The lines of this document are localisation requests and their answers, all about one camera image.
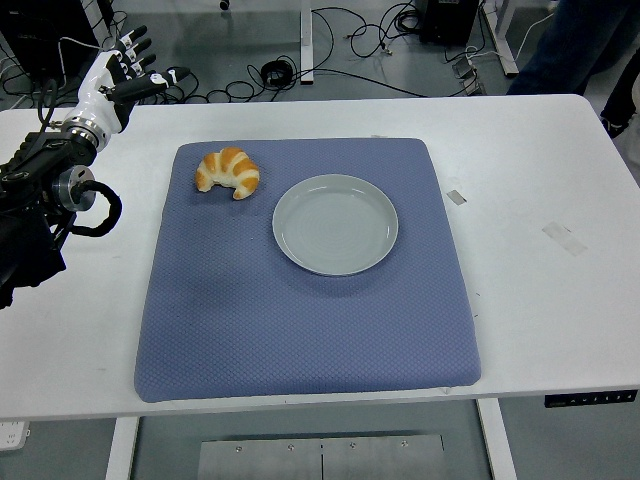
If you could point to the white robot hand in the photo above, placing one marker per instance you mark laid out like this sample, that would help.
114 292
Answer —
102 107

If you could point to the golden croissant bread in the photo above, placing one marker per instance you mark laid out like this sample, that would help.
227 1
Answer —
230 170

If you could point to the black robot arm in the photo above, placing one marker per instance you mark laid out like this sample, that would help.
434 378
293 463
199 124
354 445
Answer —
30 165

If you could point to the round grey plate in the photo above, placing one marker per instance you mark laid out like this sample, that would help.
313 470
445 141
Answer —
335 225

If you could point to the grey metal plate with screws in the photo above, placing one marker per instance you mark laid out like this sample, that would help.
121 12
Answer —
320 457

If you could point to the white background desk leg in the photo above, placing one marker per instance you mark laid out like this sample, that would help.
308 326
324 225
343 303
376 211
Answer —
502 40
103 27
306 40

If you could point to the large black equipment case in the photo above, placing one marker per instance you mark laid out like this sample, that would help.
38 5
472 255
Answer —
45 30

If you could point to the blue quilted mat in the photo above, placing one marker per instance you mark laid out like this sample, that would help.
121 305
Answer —
300 340

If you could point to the white power strip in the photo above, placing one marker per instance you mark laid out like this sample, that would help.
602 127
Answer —
12 435

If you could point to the white table leg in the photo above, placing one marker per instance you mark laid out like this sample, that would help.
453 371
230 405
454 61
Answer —
497 445
121 450

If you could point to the small black equipment box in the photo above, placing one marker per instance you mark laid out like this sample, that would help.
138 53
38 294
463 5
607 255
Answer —
450 20

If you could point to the small grey tape strip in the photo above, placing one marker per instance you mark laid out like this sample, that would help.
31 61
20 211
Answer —
457 197

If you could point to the grey foot pedal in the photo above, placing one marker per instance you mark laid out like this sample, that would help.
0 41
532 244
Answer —
469 75

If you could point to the person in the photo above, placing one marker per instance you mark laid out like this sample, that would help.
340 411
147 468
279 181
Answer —
565 45

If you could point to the large clear tape strip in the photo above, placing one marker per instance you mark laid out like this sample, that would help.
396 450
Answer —
565 239

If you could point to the black table control panel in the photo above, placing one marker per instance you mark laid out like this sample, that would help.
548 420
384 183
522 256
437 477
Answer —
590 400

